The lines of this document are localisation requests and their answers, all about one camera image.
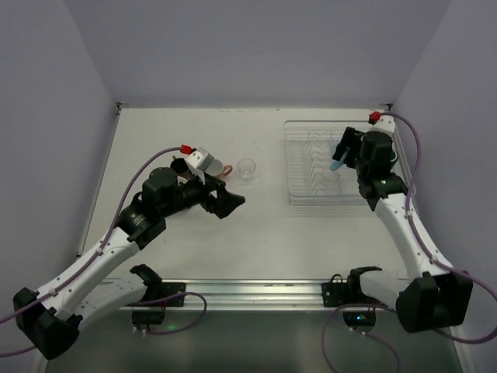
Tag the aluminium mounting rail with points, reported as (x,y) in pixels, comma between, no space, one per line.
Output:
(247,295)

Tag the dark green ceramic mug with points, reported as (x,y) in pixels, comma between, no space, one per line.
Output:
(394,157)

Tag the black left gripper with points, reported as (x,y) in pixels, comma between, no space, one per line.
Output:
(212,195)

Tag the pink dotted ceramic mug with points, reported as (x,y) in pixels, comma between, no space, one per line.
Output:
(218,169)

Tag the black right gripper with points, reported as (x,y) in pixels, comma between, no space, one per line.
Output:
(350,141)

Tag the clear glass cup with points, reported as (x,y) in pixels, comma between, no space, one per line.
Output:
(246,169)

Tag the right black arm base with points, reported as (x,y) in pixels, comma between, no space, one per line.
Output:
(339,291)

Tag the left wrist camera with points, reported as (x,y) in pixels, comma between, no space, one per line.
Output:
(198,162)

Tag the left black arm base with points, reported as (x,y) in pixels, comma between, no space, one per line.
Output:
(155,289)

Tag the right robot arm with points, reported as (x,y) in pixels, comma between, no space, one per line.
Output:
(434,297)

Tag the light blue ceramic mug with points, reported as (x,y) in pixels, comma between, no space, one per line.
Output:
(338,161)

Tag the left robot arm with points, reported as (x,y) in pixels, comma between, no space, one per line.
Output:
(53,316)

